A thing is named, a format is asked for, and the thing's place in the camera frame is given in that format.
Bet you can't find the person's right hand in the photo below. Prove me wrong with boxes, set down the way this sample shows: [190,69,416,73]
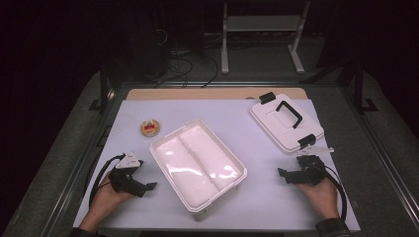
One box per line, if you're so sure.
[295,177,341,220]

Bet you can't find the person's left hand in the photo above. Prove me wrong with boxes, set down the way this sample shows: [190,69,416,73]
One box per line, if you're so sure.
[87,172,133,225]

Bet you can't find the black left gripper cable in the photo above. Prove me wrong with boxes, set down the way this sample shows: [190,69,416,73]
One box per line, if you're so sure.
[88,152,127,209]

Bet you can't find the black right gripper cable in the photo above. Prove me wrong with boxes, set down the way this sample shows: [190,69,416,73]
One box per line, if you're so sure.
[312,162,349,221]

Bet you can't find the black floor cables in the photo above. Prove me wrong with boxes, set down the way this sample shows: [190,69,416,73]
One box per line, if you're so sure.
[153,29,220,89]

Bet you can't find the white lid with black handle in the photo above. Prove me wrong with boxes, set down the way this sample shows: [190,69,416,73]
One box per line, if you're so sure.
[249,91,326,155]

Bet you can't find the black frame post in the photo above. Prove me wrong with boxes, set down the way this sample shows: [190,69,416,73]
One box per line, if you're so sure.
[88,62,117,114]
[342,58,379,115]

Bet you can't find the white plastic divided container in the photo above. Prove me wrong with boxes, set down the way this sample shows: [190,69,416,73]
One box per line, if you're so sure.
[149,118,248,222]

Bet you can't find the grey metal stand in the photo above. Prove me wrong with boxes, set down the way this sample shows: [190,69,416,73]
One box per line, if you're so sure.
[220,0,311,75]

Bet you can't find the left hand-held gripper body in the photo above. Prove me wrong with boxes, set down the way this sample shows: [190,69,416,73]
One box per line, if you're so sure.
[108,151,146,198]

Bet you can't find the round wooden token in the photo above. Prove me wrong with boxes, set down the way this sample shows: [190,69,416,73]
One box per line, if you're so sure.
[139,118,161,138]

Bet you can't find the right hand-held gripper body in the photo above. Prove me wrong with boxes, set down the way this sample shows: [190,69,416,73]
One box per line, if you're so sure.
[295,146,335,187]

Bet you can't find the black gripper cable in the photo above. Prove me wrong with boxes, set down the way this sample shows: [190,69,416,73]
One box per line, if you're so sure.
[312,162,349,221]
[88,152,127,209]

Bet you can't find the white table cover sheet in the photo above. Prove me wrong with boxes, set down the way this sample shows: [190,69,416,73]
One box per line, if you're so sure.
[72,98,362,232]

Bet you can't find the metal frame rail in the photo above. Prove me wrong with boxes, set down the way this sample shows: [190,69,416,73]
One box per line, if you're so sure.
[340,86,419,218]
[39,88,124,237]

